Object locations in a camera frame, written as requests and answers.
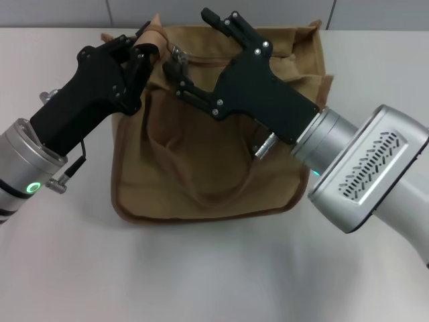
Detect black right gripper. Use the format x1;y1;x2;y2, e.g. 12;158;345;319
163;8;320;146

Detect left arm black cable connector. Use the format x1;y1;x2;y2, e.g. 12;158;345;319
46;138;90;190

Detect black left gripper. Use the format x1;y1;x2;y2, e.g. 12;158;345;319
29;21;159;157

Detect khaki canvas food bag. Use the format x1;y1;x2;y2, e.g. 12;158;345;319
100;13;336;223

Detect silver metal zipper pull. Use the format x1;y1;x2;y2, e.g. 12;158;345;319
170;44;189;65

